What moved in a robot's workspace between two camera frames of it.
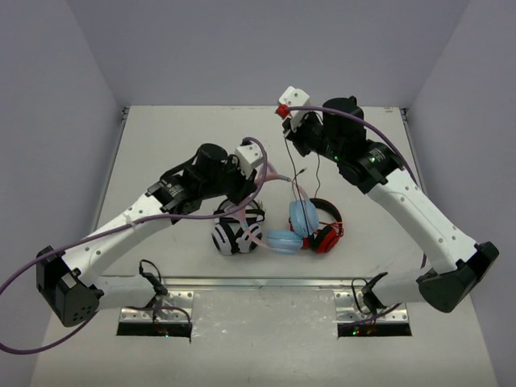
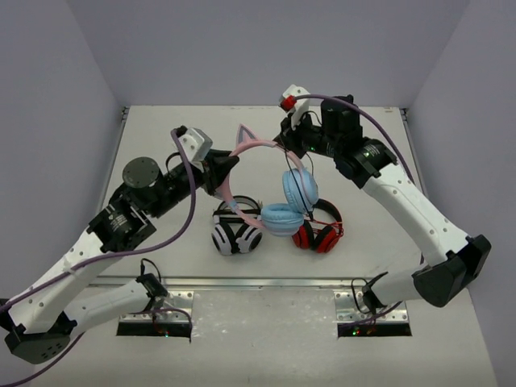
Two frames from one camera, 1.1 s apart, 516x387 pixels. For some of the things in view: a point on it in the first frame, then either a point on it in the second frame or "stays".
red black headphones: (326, 237) stays
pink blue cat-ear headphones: (304, 220) → (300, 188)
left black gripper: (245, 187) → (210, 173)
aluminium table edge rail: (266, 282) stays
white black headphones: (237, 226) stays
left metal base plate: (172, 306) stays
